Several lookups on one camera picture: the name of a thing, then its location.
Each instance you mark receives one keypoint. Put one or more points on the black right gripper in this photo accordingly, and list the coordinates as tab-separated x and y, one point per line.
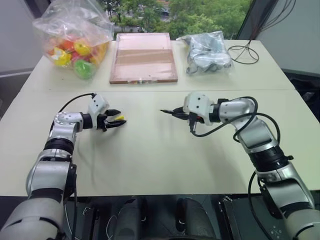
186	115

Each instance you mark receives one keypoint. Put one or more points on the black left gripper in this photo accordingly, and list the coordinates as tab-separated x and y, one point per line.
102	122

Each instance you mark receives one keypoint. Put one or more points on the yellow marker cap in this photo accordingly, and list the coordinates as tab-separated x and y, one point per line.
120	117

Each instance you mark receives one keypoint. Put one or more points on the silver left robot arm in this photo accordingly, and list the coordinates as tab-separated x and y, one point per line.
57	160

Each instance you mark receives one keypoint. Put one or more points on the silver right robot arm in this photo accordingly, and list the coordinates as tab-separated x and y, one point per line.
260	135

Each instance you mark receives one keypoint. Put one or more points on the green toy in bag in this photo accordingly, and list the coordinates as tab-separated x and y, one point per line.
83	67

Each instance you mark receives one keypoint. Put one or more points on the flat wooden box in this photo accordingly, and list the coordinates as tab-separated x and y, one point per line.
143	58

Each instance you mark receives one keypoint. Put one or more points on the clear bag of dark parts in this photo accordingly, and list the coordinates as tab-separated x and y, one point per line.
208	53

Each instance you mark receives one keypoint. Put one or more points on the orange yellow toy in bag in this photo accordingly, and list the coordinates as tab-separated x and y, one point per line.
81	47

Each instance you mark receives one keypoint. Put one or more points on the clear bag of colourful toys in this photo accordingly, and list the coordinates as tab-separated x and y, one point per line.
75	40

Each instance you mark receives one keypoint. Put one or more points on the black case under table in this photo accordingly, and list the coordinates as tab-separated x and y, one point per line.
250	217

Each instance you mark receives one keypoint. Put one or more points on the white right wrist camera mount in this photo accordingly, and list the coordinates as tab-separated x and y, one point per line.
197	103

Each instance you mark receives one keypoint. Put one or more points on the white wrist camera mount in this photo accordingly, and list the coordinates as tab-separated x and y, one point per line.
98	104
197	103

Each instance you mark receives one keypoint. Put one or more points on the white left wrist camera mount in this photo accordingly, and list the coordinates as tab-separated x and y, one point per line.
98	104

